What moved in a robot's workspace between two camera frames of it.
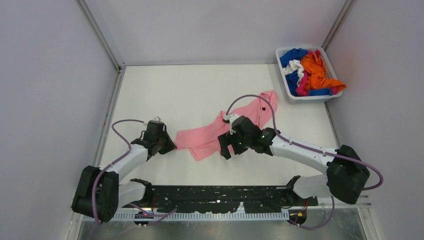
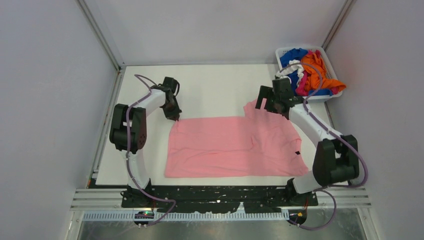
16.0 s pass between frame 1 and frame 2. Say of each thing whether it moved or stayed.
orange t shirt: stayed
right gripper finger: moved
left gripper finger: moved
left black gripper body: moved
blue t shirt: stayed
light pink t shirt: moved
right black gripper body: moved
